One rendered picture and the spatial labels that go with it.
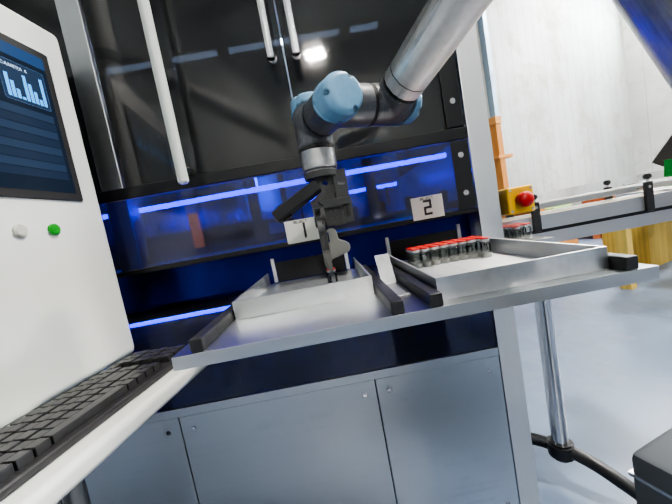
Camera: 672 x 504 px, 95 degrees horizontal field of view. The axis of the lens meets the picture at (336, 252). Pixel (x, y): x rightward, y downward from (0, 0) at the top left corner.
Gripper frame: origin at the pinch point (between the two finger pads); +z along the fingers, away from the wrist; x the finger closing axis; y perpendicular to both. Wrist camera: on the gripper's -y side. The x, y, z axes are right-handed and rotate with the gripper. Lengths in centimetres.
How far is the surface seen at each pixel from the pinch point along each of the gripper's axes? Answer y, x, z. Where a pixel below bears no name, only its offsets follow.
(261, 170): -12.6, 15.2, -25.8
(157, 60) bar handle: -30, 8, -52
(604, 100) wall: 608, 569, -159
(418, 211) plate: 26.1, 15.1, -8.0
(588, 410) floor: 102, 61, 93
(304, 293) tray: -5.0, -10.8, 2.8
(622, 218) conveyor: 92, 26, 5
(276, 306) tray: -10.5, -10.8, 4.2
